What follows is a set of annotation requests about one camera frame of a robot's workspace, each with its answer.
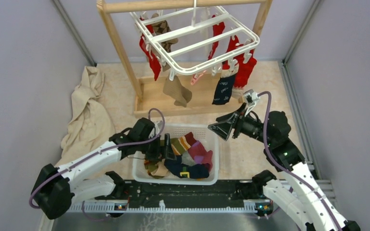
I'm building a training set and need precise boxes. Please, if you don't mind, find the brown argyle sock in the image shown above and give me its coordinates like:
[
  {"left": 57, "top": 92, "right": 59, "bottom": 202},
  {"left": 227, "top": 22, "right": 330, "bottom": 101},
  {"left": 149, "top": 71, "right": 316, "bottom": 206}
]
[{"left": 151, "top": 20, "right": 179, "bottom": 52}]

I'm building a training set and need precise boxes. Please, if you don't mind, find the maroon purple sock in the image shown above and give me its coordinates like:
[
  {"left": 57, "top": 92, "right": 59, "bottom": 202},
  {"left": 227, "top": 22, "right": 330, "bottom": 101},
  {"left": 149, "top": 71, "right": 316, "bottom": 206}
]
[{"left": 188, "top": 141, "right": 213, "bottom": 171}]

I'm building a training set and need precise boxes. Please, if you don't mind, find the wooden hanger rack frame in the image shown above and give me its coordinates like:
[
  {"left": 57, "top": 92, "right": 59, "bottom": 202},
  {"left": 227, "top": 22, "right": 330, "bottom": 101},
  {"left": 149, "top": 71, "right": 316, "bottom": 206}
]
[{"left": 96, "top": 0, "right": 272, "bottom": 118}]

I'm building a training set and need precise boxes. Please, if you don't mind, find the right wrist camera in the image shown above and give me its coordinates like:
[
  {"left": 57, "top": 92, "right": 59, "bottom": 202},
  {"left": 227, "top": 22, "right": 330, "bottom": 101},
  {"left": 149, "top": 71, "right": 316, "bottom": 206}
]
[{"left": 243, "top": 89, "right": 260, "bottom": 107}]

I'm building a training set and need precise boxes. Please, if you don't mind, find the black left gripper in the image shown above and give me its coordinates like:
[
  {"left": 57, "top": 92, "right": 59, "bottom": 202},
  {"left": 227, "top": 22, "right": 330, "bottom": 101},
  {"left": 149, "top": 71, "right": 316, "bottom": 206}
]
[{"left": 138, "top": 133, "right": 176, "bottom": 161}]

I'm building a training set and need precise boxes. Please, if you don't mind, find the tan brown sock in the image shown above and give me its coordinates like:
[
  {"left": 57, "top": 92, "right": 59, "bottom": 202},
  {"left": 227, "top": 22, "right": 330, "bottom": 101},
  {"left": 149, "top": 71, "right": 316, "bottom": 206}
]
[{"left": 163, "top": 76, "right": 192, "bottom": 107}]

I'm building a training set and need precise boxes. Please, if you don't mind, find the grey striped sock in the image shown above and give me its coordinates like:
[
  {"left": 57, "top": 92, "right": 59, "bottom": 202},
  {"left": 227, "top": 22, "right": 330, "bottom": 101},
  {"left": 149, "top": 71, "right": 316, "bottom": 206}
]
[{"left": 182, "top": 152, "right": 196, "bottom": 166}]

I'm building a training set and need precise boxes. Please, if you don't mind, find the beige crumpled cloth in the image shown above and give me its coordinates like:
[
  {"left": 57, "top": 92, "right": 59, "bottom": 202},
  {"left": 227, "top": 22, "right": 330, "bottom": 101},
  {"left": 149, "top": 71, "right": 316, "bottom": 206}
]
[{"left": 55, "top": 66, "right": 116, "bottom": 167}]

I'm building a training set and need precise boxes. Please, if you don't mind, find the white plastic clip hanger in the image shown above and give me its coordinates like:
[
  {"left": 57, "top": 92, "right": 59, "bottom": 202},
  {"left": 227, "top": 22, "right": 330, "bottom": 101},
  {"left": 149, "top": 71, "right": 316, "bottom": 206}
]
[{"left": 130, "top": 1, "right": 260, "bottom": 80}]

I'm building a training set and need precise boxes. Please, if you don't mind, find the white perforated plastic basket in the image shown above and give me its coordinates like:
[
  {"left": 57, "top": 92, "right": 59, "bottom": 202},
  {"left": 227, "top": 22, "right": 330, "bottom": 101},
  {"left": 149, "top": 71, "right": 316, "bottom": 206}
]
[{"left": 132, "top": 123, "right": 220, "bottom": 185}]

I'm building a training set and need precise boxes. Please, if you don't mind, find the black santa belt sock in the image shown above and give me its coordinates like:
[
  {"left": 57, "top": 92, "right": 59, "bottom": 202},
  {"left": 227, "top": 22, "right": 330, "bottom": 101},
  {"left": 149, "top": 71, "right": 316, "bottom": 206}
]
[{"left": 164, "top": 155, "right": 210, "bottom": 179}]

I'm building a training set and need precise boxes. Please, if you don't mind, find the navy patterned sock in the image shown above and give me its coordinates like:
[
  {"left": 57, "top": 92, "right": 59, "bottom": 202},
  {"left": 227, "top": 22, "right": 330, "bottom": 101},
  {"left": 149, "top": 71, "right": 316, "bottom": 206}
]
[{"left": 212, "top": 74, "right": 236, "bottom": 105}]

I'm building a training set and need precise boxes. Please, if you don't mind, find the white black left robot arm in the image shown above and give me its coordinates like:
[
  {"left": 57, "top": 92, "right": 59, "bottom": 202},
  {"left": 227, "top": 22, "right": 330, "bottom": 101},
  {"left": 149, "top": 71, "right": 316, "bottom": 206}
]
[{"left": 29, "top": 118, "right": 165, "bottom": 219}]

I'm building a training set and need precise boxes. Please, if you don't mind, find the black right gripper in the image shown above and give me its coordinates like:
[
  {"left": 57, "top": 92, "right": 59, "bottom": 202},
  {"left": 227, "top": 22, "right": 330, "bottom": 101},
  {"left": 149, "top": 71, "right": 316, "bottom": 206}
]
[{"left": 208, "top": 102, "right": 273, "bottom": 145}]

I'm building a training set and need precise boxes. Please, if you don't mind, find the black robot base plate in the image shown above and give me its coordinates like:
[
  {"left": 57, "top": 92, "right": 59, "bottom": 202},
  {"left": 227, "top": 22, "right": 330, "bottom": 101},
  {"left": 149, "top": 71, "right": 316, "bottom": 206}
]
[{"left": 96, "top": 180, "right": 275, "bottom": 214}]

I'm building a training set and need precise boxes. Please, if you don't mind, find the olive green striped sock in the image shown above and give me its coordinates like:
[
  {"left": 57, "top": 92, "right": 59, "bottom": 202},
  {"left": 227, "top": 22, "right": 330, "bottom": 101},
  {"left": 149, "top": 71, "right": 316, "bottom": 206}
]
[{"left": 144, "top": 159, "right": 170, "bottom": 179}]

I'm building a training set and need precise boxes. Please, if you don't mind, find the white slotted cable duct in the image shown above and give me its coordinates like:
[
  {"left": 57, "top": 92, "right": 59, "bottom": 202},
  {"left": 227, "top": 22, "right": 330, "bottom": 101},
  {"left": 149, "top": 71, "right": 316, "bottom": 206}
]
[{"left": 67, "top": 201, "right": 257, "bottom": 214}]

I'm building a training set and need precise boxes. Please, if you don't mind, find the red christmas sock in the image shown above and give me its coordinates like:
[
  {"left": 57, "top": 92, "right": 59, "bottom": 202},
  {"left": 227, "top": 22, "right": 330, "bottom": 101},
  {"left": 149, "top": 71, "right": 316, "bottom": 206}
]
[{"left": 139, "top": 33, "right": 161, "bottom": 81}]

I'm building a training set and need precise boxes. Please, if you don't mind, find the small pink sock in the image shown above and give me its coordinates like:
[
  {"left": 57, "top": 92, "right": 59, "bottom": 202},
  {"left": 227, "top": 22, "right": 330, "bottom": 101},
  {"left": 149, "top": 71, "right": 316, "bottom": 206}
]
[{"left": 190, "top": 70, "right": 206, "bottom": 86}]

